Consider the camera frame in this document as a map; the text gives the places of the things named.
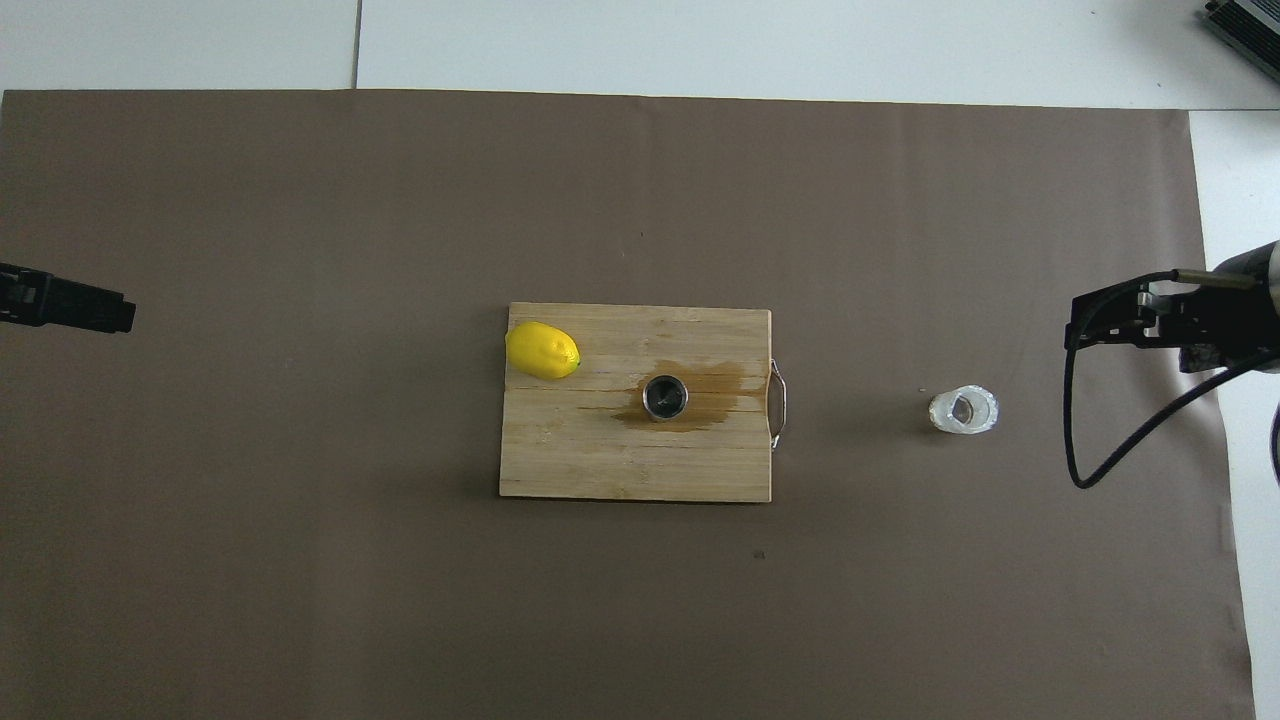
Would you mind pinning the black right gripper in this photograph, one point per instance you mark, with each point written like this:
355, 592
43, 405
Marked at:
1240, 310

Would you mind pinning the metal double jigger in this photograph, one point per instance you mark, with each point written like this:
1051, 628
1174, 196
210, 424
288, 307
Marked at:
664, 398

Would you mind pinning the grey ribbed metal device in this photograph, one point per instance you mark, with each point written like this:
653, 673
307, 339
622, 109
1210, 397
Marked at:
1250, 25

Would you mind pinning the yellow lemon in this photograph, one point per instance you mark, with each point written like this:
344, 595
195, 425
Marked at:
542, 351

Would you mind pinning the wooden cutting board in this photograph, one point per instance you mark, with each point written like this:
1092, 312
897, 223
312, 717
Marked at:
600, 450

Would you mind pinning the brown paper table mat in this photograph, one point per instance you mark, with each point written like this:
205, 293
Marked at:
640, 620

